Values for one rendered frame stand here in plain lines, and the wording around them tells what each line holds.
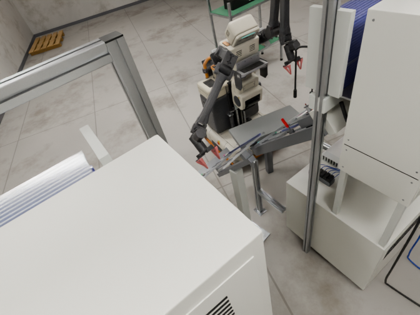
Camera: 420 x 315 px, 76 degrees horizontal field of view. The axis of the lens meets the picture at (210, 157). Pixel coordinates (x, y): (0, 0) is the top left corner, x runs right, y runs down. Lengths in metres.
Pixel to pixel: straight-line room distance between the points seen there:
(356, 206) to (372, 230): 0.16
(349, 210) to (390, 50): 0.99
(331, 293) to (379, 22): 1.70
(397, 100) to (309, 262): 1.47
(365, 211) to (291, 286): 0.77
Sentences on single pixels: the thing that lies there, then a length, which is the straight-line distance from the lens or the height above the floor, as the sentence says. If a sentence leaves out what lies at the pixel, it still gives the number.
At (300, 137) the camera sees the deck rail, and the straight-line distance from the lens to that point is 1.49.
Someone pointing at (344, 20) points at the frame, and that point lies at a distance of 1.08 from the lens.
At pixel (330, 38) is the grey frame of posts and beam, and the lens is 1.10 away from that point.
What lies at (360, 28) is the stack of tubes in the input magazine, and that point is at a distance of 1.20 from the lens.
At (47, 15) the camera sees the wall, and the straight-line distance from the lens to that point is 10.35.
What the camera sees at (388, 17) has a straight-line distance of 1.02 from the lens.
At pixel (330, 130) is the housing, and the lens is 1.36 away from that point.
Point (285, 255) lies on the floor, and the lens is 2.28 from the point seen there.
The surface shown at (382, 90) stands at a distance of 1.11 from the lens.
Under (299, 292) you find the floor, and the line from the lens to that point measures 2.18.
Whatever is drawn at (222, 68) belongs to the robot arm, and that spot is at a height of 1.33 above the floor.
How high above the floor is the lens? 2.06
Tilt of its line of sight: 43 degrees down
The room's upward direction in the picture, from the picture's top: 16 degrees counter-clockwise
